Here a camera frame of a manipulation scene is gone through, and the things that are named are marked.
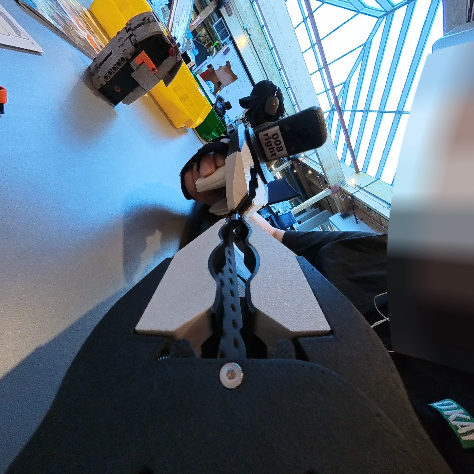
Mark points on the black toy pin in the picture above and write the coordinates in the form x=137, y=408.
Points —
x=235, y=222

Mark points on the black perforated toy beam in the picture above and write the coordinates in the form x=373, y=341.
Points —
x=229, y=296

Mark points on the small black camera device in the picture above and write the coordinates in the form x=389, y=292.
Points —
x=221, y=106

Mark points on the grey toy block model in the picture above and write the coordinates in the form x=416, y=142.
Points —
x=122, y=70

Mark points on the grey desk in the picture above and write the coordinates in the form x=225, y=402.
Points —
x=74, y=185

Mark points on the white instruction sheet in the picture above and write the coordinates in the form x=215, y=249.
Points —
x=14, y=37

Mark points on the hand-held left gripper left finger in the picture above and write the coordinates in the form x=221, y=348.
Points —
x=177, y=292

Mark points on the flat picture-printed box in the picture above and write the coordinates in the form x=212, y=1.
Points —
x=66, y=22

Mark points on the orange and black toy piece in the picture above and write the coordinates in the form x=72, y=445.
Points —
x=3, y=97

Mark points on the person's right hand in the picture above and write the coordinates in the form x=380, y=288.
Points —
x=207, y=168

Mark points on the yellow plastic bin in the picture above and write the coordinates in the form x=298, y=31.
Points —
x=177, y=96

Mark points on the green plastic bin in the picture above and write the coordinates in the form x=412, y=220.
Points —
x=213, y=127

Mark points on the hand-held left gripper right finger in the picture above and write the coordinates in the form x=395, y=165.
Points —
x=285, y=296

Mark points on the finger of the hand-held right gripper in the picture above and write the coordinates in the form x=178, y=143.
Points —
x=237, y=181
x=257, y=198

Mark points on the white board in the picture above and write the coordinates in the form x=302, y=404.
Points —
x=239, y=74

